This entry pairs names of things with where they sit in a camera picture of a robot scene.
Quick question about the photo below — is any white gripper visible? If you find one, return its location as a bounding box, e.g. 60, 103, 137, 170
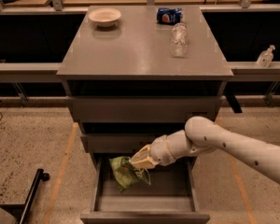
129, 135, 176, 169

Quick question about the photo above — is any green jalapeno chip bag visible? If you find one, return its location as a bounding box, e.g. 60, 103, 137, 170
109, 156, 151, 192

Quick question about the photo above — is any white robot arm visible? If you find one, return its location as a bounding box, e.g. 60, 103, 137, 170
130, 117, 280, 185

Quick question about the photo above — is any grey middle drawer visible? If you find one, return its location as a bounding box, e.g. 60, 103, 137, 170
80, 133, 157, 153

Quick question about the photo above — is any grey open bottom drawer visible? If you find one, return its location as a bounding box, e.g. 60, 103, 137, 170
80, 156, 210, 224

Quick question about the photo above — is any grey top drawer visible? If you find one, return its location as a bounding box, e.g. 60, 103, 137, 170
66, 97, 222, 123

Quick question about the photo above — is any grey drawer cabinet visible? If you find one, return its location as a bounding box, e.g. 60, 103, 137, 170
56, 5, 234, 170

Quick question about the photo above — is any clear plastic water bottle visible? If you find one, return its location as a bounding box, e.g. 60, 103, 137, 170
170, 22, 188, 57

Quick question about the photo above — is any black cart leg with wheel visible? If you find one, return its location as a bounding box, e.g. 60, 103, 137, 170
0, 169, 50, 224

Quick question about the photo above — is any blue pepsi can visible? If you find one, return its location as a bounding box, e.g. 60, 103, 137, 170
156, 7, 183, 25

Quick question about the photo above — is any white ceramic bowl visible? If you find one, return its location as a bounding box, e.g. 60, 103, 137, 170
88, 7, 121, 28

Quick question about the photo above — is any clear pump soap bottle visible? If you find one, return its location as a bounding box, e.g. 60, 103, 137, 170
256, 45, 275, 68

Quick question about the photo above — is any grey metal rail shelf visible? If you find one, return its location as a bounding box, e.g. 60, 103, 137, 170
0, 63, 61, 83

